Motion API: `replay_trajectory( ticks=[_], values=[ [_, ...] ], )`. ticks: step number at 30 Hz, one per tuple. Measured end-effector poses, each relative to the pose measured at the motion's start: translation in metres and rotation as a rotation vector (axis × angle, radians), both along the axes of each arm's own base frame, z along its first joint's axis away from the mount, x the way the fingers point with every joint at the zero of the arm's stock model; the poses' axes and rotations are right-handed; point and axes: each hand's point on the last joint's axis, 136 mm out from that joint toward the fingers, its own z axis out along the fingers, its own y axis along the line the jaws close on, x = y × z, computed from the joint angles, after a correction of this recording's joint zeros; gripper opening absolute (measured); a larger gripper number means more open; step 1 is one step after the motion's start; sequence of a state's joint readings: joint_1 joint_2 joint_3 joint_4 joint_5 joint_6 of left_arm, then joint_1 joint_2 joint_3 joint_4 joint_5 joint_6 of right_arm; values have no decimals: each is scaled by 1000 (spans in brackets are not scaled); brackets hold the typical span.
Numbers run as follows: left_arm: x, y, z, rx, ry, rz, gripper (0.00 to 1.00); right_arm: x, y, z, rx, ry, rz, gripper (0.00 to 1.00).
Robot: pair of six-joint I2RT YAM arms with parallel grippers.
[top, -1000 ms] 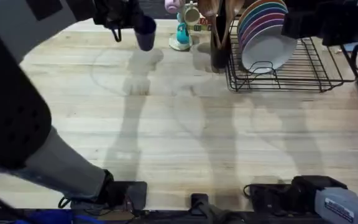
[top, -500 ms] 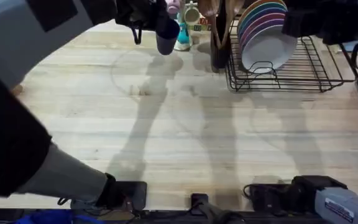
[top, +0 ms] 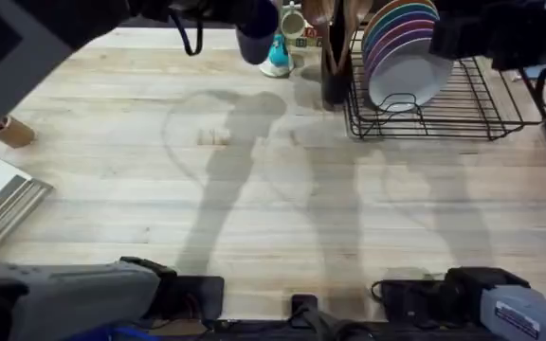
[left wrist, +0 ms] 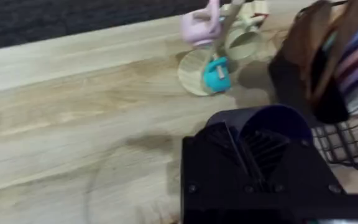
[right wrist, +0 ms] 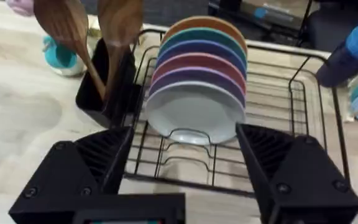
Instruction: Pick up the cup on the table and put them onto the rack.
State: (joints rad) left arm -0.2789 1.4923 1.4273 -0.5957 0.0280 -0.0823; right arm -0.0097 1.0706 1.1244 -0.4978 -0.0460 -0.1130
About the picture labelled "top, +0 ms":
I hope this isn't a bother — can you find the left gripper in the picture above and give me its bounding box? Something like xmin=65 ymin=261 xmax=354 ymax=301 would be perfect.
xmin=128 ymin=0 xmax=255 ymax=26

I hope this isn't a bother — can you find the dark blue cup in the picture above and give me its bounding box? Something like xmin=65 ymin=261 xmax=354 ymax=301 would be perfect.
xmin=233 ymin=0 xmax=281 ymax=66

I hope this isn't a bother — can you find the teal and white cup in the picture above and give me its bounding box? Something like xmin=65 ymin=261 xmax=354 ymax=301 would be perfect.
xmin=259 ymin=32 xmax=296 ymax=79

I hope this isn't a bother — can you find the purple plate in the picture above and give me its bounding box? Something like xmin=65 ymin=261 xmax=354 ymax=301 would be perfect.
xmin=365 ymin=27 xmax=436 ymax=77

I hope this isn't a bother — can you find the pale lavender plate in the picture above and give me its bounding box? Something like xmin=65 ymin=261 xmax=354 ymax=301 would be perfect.
xmin=367 ymin=37 xmax=454 ymax=114

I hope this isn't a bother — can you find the magenta plate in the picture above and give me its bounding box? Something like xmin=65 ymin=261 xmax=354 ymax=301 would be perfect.
xmin=363 ymin=19 xmax=438 ymax=67

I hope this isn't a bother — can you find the blue plate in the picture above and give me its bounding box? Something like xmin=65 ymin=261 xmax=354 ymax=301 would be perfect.
xmin=362 ymin=12 xmax=440 ymax=56

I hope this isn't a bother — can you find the teal plate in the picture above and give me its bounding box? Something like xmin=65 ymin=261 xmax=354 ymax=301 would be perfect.
xmin=361 ymin=5 xmax=440 ymax=46

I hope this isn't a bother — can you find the orange plate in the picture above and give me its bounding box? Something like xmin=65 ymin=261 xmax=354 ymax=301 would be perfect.
xmin=360 ymin=0 xmax=439 ymax=38

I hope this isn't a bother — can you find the wooden spoon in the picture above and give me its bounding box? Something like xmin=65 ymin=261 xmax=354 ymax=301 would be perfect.
xmin=300 ymin=0 xmax=339 ymax=75
xmin=338 ymin=0 xmax=374 ymax=70

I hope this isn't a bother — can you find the cream mug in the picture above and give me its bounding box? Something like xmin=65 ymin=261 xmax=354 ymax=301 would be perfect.
xmin=279 ymin=1 xmax=308 ymax=40

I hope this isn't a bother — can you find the small colourful box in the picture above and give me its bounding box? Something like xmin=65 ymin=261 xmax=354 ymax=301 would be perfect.
xmin=296 ymin=26 xmax=324 ymax=49

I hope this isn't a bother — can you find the black cutlery holder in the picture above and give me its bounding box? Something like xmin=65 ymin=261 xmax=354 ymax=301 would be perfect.
xmin=319 ymin=45 xmax=355 ymax=109

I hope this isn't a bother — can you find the cardboard roll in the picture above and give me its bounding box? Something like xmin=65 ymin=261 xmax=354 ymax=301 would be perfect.
xmin=0 ymin=115 xmax=37 ymax=150

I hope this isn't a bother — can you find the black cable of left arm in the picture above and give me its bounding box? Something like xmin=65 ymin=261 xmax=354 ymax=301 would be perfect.
xmin=167 ymin=8 xmax=205 ymax=58

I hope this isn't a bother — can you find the black wire dish rack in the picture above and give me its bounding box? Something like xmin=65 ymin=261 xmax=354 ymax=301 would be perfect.
xmin=342 ymin=26 xmax=546 ymax=142

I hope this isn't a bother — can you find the black rail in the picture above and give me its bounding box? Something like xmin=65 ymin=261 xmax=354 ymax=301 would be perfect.
xmin=149 ymin=317 xmax=492 ymax=341

